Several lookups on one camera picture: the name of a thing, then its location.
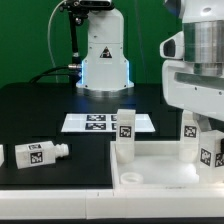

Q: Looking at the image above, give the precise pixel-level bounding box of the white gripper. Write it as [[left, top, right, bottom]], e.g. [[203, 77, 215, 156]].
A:
[[162, 60, 224, 154]]

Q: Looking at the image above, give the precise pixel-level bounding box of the white square table top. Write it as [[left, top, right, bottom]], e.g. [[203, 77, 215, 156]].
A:
[[110, 141, 224, 190]]

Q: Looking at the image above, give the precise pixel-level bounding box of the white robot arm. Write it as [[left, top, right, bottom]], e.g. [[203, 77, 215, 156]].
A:
[[77, 0, 224, 121]]

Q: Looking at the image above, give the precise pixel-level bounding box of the white front fence bar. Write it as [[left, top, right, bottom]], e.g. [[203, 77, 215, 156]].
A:
[[0, 189, 224, 220]]

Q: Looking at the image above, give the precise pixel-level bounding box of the white fence bar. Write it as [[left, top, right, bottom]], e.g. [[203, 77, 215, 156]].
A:
[[0, 145, 4, 167], [0, 189, 224, 220]]

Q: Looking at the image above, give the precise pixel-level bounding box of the white marker tag sheet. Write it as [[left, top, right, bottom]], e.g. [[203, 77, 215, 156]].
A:
[[61, 114, 155, 133]]

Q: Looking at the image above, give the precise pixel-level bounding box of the white left fence bar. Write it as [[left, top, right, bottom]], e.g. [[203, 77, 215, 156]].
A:
[[0, 145, 4, 167]]

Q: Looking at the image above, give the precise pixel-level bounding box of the black cable bundle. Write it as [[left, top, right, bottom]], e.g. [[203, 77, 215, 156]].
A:
[[29, 63, 83, 84]]

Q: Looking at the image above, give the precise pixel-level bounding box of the white thin cable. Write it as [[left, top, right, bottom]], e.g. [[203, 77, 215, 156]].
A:
[[47, 0, 68, 84]]

